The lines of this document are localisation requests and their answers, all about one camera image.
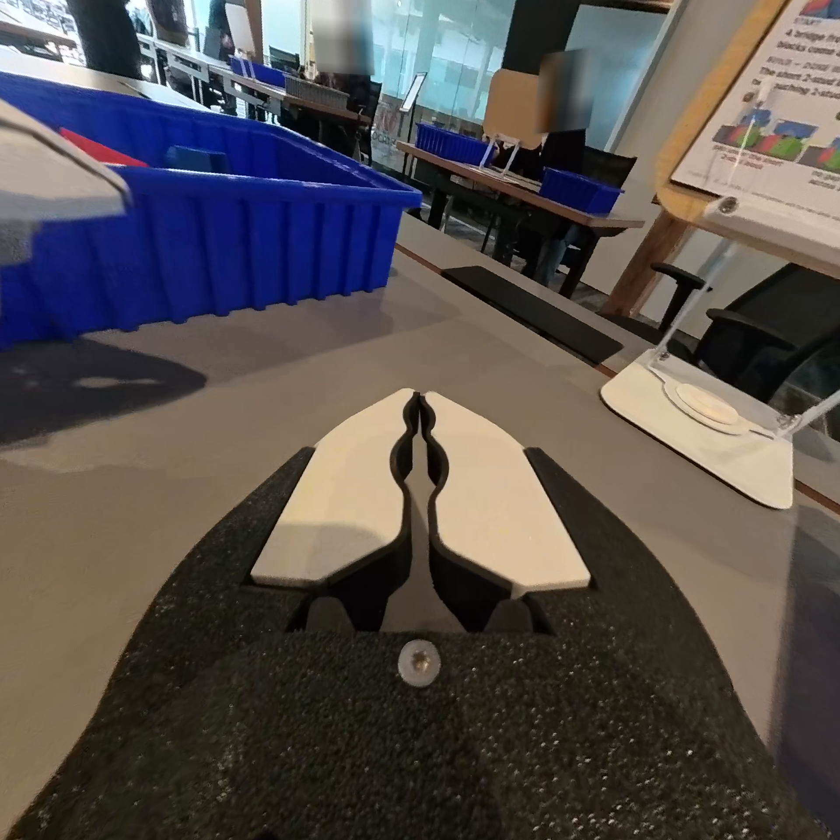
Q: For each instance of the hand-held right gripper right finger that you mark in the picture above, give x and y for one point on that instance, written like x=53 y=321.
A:
x=505 y=518

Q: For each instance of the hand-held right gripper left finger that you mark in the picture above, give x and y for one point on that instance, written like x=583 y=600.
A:
x=341 y=512

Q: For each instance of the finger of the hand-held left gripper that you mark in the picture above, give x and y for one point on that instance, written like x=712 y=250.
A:
x=52 y=177

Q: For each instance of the blue plastic bin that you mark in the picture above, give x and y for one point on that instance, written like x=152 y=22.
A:
x=229 y=249
x=449 y=144
x=259 y=72
x=577 y=193

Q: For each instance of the red mega block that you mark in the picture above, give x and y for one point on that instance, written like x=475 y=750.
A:
x=98 y=148

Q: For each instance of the blue mega block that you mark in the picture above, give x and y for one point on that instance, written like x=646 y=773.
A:
x=197 y=159

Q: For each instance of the instruction board stand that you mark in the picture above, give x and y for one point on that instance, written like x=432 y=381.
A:
x=722 y=453

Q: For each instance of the grey basket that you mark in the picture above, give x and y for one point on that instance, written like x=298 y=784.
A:
x=315 y=92

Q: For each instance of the black office chair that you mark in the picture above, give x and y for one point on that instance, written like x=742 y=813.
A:
x=754 y=328

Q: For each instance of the wooden table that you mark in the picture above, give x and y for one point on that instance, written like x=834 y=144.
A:
x=453 y=169

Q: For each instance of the small sign stand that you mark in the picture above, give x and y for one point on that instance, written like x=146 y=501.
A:
x=413 y=92

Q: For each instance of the wooden display board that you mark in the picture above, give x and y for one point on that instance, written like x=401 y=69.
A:
x=512 y=105

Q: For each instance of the wooden post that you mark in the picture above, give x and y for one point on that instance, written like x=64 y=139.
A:
x=646 y=269

